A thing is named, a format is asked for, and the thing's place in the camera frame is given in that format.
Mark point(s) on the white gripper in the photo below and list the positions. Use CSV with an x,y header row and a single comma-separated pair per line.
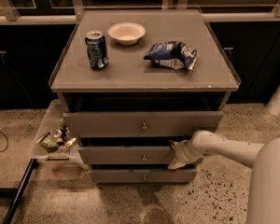
x,y
180,153

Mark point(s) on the grey drawer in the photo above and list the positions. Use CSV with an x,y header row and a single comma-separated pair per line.
x,y
141,124
126,155
143,176

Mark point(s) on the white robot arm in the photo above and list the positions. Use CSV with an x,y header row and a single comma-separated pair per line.
x,y
263,159

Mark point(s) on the grey bottom drawer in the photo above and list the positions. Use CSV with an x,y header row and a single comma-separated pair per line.
x,y
143,176

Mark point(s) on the grey top drawer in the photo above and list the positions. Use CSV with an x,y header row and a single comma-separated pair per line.
x,y
141,124

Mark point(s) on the grey drawer cabinet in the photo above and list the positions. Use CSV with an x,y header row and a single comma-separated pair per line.
x,y
132,84

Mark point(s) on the blue chip bag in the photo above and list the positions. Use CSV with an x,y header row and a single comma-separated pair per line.
x,y
172,54

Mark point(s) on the snack items in bin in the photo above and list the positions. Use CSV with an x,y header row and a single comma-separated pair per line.
x,y
58,140

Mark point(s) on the clear plastic bin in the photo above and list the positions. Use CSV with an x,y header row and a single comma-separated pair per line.
x,y
50,120

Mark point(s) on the white paper bowl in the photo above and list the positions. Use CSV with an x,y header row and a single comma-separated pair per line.
x,y
126,33

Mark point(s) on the blue soda can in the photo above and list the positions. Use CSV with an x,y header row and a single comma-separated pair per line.
x,y
96,49

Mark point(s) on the metal railing frame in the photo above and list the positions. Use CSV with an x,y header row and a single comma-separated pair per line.
x,y
37,13

